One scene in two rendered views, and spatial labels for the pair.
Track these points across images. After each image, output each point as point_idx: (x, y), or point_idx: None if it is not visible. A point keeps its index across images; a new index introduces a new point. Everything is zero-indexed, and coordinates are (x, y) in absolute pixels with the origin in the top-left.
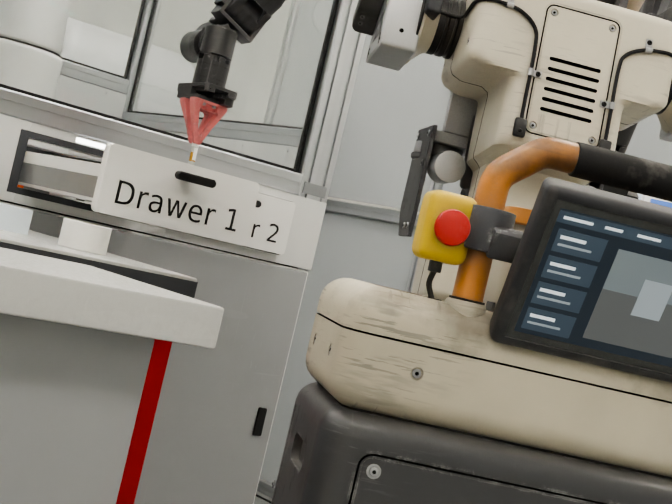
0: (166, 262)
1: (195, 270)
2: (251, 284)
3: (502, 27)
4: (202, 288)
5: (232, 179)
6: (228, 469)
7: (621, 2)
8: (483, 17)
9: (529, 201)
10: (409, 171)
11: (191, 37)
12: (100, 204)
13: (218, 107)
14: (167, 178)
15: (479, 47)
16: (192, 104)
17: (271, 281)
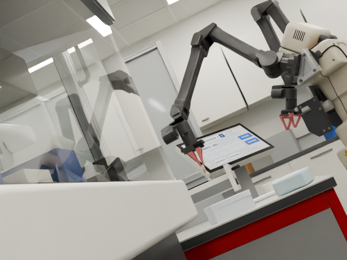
0: (178, 232)
1: (181, 231)
2: (186, 229)
3: (338, 51)
4: None
5: (231, 166)
6: None
7: (337, 38)
8: (334, 51)
9: None
10: (303, 118)
11: (170, 132)
12: (237, 187)
13: (201, 148)
14: (232, 171)
15: (340, 59)
16: (198, 150)
17: (186, 225)
